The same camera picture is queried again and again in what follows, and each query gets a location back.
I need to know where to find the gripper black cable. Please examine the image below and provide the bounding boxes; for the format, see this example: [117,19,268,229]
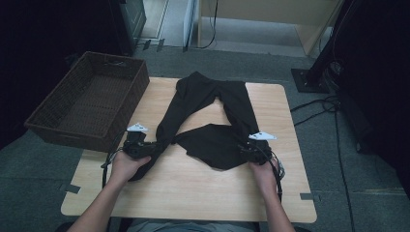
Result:
[101,130,130,189]
[254,144,286,204]

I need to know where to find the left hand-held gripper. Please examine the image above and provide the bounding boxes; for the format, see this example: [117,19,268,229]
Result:
[122,122,159,160]

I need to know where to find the black hanging cable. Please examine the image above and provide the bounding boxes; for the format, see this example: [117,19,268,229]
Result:
[197,0,220,50]

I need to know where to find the white board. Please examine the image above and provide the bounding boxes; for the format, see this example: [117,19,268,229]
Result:
[183,0,199,52]

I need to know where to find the person's left hand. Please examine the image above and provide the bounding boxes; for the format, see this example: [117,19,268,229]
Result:
[109,151,153,187]

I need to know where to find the person's right hand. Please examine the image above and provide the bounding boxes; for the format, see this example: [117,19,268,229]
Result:
[248,158,281,194]

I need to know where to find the beige wooden furniture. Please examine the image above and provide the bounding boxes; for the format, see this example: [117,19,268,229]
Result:
[197,0,344,56]

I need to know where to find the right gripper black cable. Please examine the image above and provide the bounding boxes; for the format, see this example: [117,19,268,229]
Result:
[254,144,286,204]

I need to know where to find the brown woven basket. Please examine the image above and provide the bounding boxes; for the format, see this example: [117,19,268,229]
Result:
[23,51,151,154]

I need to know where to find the black metal stand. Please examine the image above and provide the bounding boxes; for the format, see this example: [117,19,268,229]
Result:
[291,0,356,95]

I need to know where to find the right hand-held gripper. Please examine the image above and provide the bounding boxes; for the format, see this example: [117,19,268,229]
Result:
[239,130,278,166]

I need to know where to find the dark cabinet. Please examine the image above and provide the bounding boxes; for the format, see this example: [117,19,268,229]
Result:
[109,0,148,56]

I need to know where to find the black pants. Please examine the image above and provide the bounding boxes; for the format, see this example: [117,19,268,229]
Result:
[129,71,274,182]

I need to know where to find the long black floor cable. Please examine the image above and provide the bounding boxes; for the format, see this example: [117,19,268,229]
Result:
[333,107,356,232]

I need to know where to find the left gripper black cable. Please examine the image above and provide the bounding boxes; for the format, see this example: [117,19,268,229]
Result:
[101,130,130,189]

